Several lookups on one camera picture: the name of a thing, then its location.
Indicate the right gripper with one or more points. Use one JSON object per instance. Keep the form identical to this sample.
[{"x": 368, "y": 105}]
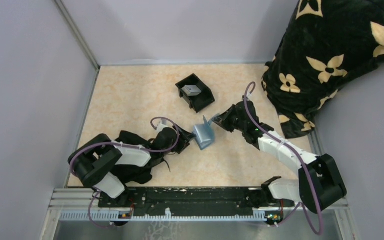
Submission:
[{"x": 223, "y": 119}]

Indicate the black cloth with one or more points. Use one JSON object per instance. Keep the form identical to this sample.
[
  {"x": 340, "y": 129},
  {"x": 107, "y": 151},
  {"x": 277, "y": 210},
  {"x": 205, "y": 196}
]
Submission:
[{"x": 142, "y": 174}]

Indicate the black floral blanket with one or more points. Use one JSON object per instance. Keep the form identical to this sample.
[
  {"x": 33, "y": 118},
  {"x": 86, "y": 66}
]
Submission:
[{"x": 327, "y": 44}]

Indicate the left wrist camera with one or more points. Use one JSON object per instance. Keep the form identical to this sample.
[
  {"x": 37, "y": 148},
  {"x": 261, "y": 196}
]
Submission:
[{"x": 160, "y": 127}]

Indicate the aluminium frame rail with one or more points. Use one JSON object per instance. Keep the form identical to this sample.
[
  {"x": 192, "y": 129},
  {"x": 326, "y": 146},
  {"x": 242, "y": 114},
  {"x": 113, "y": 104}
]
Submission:
[{"x": 82, "y": 204}]

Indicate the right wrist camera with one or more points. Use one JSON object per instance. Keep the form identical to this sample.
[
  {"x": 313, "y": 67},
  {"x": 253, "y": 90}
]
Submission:
[{"x": 247, "y": 97}]

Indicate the blue card holder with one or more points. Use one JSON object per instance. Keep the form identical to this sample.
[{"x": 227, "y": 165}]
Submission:
[{"x": 204, "y": 133}]

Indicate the black card tray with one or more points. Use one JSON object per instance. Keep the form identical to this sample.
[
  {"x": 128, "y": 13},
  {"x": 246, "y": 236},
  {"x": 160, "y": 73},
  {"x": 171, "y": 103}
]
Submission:
[{"x": 200, "y": 102}]

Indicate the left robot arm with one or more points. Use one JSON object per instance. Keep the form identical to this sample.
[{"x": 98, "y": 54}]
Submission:
[{"x": 108, "y": 165}]

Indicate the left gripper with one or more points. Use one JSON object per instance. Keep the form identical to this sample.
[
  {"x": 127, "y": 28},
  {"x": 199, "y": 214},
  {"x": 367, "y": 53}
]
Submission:
[{"x": 185, "y": 136}]

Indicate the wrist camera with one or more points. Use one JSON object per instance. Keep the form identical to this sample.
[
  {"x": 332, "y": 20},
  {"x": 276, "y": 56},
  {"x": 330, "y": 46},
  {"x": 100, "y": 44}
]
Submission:
[
  {"x": 247, "y": 97},
  {"x": 160, "y": 127}
]

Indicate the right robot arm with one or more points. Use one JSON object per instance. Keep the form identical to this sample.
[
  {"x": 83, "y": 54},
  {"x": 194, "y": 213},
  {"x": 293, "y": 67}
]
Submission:
[{"x": 319, "y": 183}]

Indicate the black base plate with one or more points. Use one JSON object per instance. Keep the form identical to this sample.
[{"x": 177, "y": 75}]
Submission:
[{"x": 193, "y": 201}]

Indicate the grey card stack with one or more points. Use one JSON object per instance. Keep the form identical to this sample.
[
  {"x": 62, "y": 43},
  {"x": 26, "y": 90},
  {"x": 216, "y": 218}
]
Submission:
[{"x": 191, "y": 90}]

